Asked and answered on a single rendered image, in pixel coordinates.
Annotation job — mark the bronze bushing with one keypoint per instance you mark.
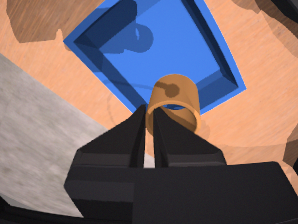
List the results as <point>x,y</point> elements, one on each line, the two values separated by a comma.
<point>179,90</point>

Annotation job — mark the blue tray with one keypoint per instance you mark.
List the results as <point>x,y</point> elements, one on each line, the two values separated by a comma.
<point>129,44</point>

